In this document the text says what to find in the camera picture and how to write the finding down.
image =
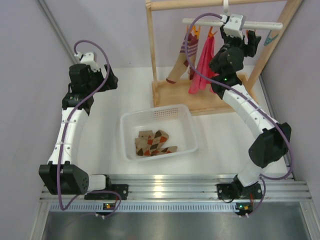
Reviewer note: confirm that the orange clip far left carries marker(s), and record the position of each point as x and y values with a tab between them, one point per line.
195	31

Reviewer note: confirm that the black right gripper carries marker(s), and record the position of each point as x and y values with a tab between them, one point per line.
253	42

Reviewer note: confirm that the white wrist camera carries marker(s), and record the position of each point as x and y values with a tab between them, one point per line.
89	58
233	24

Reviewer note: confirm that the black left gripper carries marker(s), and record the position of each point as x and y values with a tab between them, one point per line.
110	83

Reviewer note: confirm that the aluminium frame post right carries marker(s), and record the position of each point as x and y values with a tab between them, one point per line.
273	113

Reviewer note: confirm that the aluminium frame post left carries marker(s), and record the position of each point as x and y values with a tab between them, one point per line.
44	8

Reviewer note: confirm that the beige maroon striped sock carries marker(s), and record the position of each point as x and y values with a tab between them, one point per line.
179	68

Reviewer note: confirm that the aluminium frame post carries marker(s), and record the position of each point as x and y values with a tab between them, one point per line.
44	8
273	113

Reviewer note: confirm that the orange clip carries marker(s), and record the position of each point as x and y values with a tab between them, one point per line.
195	31
211	33

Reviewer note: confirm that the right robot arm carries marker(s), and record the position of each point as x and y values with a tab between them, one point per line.
271	138

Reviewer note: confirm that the argyle beige orange sock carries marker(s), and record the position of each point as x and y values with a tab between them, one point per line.
156	145

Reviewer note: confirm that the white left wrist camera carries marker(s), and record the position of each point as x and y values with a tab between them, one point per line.
89	58

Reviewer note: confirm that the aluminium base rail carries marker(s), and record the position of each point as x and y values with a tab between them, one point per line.
191	194

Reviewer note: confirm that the pink sock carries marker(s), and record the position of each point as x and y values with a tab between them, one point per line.
213	69
200	83

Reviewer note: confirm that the white plastic basket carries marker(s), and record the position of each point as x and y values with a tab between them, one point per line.
175	122

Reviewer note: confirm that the teal clip far right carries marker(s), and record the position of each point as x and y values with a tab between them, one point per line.
270	38

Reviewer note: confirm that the wooden drying rack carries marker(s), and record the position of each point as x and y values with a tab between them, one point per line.
205	102

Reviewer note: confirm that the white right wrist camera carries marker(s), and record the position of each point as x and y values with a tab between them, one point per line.
233	24

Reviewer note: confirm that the orange clip middle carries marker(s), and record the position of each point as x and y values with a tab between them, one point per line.
211	33

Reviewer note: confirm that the white clip hanger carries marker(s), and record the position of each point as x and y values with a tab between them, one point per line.
248	25

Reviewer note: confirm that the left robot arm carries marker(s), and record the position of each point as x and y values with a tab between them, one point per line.
62	175

